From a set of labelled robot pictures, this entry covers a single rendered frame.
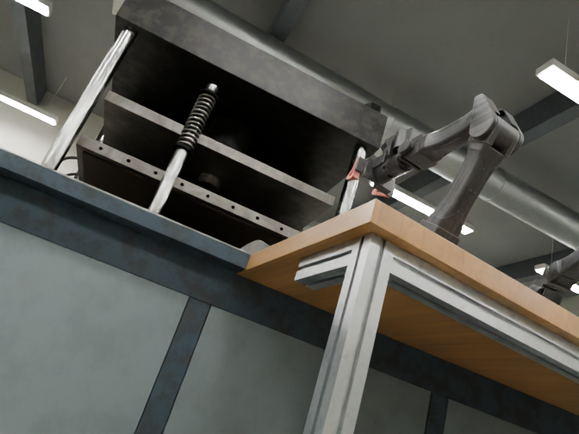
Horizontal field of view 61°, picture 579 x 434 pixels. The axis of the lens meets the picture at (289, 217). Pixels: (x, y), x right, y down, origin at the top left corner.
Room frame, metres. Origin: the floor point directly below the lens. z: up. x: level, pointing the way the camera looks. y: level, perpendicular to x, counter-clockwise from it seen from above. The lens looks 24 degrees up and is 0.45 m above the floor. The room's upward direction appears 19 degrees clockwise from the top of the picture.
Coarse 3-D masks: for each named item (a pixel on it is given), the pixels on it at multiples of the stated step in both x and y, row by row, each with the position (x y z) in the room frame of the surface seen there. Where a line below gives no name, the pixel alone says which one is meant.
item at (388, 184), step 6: (366, 162) 1.17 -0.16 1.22; (372, 162) 1.17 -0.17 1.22; (384, 162) 1.12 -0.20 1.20; (366, 168) 1.16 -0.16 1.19; (378, 168) 1.15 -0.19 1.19; (384, 168) 1.13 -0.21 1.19; (366, 174) 1.16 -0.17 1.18; (372, 174) 1.17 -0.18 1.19; (378, 174) 1.15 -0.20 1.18; (384, 174) 1.14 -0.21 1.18; (372, 180) 1.17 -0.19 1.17; (378, 180) 1.17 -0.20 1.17; (384, 180) 1.16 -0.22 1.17; (390, 180) 1.16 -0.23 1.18; (384, 186) 1.19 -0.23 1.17; (390, 186) 1.20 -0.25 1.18
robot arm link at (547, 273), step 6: (546, 270) 1.36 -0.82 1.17; (552, 270) 1.34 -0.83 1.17; (546, 276) 1.35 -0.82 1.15; (534, 282) 1.46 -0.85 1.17; (540, 282) 1.43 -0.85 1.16; (546, 282) 1.36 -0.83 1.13; (534, 288) 1.45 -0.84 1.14; (540, 288) 1.42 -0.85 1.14; (558, 288) 1.36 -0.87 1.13; (564, 288) 1.36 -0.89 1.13; (570, 288) 1.36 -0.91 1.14
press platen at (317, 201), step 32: (128, 128) 1.94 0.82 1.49; (160, 128) 1.85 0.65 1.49; (160, 160) 2.15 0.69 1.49; (192, 160) 2.04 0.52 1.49; (224, 160) 1.94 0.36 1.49; (256, 160) 1.93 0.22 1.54; (224, 192) 2.27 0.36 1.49; (256, 192) 2.15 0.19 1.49; (288, 192) 2.04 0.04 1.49; (320, 192) 2.01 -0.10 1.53; (288, 224) 2.39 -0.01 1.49
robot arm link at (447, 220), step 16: (496, 128) 0.77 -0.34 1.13; (512, 128) 0.78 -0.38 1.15; (480, 144) 0.80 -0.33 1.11; (496, 144) 0.80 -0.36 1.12; (512, 144) 0.79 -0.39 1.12; (464, 160) 0.85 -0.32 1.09; (480, 160) 0.81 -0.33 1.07; (496, 160) 0.81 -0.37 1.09; (464, 176) 0.84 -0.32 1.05; (480, 176) 0.83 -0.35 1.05; (448, 192) 0.88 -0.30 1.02; (464, 192) 0.85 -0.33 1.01; (480, 192) 0.85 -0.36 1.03; (448, 208) 0.87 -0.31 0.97; (464, 208) 0.86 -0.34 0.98; (432, 224) 0.89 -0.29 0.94; (448, 224) 0.88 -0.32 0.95; (448, 240) 0.90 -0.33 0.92
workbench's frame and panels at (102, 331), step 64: (0, 192) 0.96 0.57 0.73; (64, 192) 0.94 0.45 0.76; (0, 256) 0.97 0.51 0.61; (64, 256) 1.00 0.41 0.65; (128, 256) 1.02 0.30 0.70; (192, 256) 1.05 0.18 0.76; (0, 320) 0.99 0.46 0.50; (64, 320) 1.01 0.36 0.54; (128, 320) 1.04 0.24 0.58; (192, 320) 1.07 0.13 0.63; (256, 320) 1.10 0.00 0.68; (320, 320) 1.13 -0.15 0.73; (0, 384) 1.00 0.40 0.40; (64, 384) 1.02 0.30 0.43; (128, 384) 1.05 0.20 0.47; (192, 384) 1.08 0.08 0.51; (256, 384) 1.11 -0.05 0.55; (384, 384) 1.18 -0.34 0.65; (448, 384) 1.22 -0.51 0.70
